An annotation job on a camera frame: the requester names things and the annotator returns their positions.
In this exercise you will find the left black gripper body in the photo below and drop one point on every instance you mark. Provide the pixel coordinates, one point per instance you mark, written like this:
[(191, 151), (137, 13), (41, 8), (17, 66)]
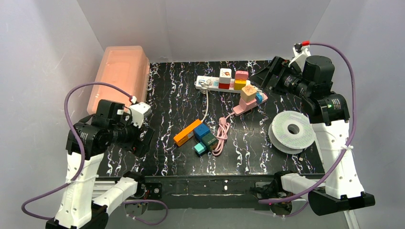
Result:
[(141, 139)]

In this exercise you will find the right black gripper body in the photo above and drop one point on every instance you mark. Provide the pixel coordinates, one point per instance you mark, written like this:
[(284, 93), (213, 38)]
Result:
[(276, 75)]

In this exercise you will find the orange socket cube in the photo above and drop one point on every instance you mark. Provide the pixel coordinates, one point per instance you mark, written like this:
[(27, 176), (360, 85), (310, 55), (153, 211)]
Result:
[(186, 134)]

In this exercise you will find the teal white charger plug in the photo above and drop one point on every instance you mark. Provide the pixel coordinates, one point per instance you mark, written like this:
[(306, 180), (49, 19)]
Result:
[(200, 149)]

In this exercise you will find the pink translucent storage box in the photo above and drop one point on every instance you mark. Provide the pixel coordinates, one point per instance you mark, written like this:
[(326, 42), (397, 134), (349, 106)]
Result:
[(126, 67)]

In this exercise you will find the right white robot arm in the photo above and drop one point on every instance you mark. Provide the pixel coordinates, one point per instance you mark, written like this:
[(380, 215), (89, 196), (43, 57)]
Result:
[(340, 188)]

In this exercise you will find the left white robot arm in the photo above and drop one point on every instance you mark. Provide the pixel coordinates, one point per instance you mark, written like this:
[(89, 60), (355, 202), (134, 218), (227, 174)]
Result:
[(112, 124)]

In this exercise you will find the tan yellow charger plug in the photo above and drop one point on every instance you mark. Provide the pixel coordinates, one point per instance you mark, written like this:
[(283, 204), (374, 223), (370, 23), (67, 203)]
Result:
[(248, 93)]

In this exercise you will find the pink charger plug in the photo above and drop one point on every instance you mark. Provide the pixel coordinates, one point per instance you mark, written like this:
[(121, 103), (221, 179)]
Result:
[(241, 75)]

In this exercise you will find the white red charger plug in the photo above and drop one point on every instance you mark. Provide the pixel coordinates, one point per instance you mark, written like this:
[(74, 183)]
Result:
[(225, 77)]

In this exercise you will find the blue socket cube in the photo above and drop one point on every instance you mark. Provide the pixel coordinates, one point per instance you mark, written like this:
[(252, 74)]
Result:
[(200, 131)]

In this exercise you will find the dark green socket cube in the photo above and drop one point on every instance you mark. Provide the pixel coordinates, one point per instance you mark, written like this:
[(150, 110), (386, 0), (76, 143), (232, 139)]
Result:
[(210, 141)]

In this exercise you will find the pink power strip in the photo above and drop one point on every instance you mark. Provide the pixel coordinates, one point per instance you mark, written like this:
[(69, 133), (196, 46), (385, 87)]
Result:
[(243, 107)]

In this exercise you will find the white power strip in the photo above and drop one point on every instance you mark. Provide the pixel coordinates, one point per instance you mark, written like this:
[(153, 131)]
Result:
[(211, 83)]

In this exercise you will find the white filament spool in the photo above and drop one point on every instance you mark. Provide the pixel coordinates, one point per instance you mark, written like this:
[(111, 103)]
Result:
[(291, 132)]

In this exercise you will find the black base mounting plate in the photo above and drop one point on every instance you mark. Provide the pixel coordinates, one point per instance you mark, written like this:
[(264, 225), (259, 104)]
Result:
[(204, 192)]

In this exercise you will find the blue plug with white cable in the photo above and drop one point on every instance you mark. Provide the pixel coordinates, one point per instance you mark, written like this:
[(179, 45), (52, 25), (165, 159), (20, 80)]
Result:
[(259, 97)]

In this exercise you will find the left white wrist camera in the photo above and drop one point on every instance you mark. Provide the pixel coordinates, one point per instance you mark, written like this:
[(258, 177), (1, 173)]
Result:
[(138, 112)]

